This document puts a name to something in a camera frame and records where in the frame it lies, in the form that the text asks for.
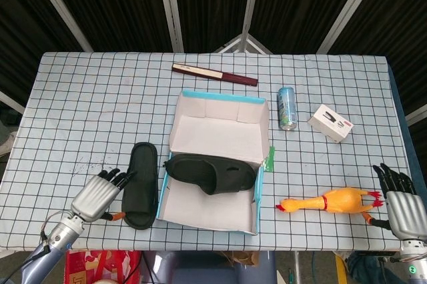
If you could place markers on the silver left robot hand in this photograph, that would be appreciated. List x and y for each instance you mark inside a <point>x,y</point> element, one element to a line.
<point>91,199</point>

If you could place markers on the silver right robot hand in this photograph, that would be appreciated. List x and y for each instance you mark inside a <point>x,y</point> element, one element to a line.
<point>407,214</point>

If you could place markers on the blue drink can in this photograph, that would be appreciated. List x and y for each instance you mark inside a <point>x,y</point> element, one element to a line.
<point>287,107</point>

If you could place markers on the blue left robot arm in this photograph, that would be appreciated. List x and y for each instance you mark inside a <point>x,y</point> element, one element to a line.
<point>61,234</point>

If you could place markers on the green plastic packet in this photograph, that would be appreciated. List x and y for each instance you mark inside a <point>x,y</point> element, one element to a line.
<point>269,160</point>

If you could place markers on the small white stapler box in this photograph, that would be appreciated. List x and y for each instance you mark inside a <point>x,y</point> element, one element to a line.
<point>328,127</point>

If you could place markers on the grid-patterned tablecloth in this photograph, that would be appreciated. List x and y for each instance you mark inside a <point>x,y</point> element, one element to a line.
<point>83,104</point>

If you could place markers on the white triangular frame brace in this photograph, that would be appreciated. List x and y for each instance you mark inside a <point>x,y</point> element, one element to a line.
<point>243,40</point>

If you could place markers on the blue denim cloth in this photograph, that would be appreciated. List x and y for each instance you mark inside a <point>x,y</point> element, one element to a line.
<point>367,270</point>

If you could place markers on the brown paper bag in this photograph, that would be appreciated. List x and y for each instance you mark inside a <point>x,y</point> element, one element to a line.
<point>240,258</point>

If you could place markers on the light blue shoe box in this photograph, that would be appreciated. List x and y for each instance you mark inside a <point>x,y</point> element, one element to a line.
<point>207,210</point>

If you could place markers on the dark red folding fan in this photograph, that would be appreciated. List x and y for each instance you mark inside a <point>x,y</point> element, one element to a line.
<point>233,77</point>

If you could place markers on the red patterned bag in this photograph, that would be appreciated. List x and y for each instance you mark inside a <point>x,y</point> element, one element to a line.
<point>100,267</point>

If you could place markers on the black rubber slipper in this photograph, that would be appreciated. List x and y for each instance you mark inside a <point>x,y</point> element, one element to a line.
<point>200,170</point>
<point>138,180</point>

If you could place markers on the white table leg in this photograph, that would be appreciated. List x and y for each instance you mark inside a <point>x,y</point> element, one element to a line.
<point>296,267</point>

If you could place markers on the yellow upright object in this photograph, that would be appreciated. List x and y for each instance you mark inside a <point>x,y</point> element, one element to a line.
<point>341,269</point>

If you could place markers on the yellow rubber chicken toy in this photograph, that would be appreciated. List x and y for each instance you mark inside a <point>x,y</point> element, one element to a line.
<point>333,200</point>

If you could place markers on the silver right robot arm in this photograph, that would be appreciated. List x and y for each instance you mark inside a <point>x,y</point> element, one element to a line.
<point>413,264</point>

